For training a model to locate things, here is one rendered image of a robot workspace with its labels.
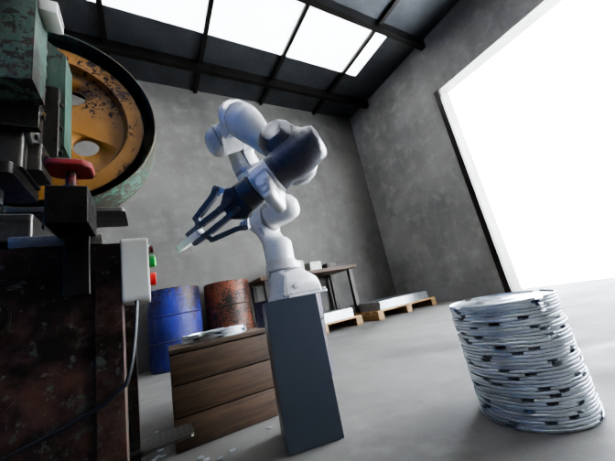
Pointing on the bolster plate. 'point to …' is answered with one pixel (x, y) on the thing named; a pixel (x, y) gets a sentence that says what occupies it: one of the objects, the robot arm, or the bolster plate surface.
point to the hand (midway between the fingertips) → (190, 240)
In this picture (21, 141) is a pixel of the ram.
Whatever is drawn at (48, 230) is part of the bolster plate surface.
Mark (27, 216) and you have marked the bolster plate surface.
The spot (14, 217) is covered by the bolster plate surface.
